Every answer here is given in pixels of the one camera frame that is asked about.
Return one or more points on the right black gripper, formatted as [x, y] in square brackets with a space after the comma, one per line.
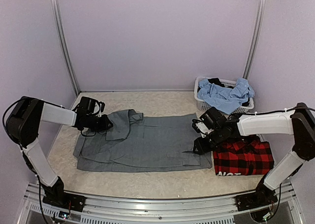
[202, 147]

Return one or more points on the left aluminium frame post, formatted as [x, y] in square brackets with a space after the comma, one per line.
[63, 44]

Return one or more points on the right aluminium frame post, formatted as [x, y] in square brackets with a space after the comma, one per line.
[255, 38]

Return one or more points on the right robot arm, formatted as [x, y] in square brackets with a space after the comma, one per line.
[297, 122]

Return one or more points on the white plastic laundry basket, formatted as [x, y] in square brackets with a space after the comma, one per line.
[226, 96]

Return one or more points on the light blue shirt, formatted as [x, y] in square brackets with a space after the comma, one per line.
[221, 96]

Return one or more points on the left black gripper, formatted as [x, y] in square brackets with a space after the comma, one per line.
[105, 125]

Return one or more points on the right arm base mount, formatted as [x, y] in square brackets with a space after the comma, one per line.
[262, 196]

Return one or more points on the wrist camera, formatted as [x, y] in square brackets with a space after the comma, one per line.
[200, 128]
[101, 107]

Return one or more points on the black garment in basket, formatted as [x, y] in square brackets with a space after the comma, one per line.
[216, 82]

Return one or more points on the grey long sleeve shirt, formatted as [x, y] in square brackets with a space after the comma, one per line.
[137, 143]

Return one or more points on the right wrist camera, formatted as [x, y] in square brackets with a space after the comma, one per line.
[200, 128]

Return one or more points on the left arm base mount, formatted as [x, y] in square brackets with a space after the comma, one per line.
[56, 196]

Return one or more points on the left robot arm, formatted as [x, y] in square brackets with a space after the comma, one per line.
[23, 119]

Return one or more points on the aluminium frame post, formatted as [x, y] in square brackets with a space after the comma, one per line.
[255, 38]
[63, 44]

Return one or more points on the front aluminium rail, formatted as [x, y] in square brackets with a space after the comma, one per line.
[222, 209]

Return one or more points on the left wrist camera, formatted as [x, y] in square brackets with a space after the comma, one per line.
[101, 107]

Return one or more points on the red black plaid shirt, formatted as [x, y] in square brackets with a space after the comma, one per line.
[244, 157]

